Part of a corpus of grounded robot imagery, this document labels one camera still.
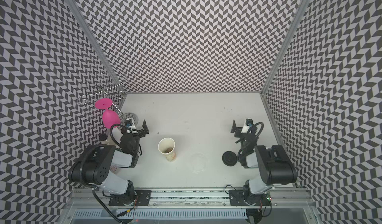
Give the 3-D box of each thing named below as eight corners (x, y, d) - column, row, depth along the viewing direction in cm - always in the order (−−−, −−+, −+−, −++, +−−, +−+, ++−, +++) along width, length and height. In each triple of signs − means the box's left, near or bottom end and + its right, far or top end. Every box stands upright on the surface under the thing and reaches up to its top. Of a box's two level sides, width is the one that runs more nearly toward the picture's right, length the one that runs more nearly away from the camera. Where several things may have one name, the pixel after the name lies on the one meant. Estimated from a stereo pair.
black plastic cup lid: (222, 166, 86) (223, 164, 84) (221, 153, 91) (222, 151, 89) (237, 166, 86) (238, 164, 84) (234, 153, 91) (235, 151, 89)
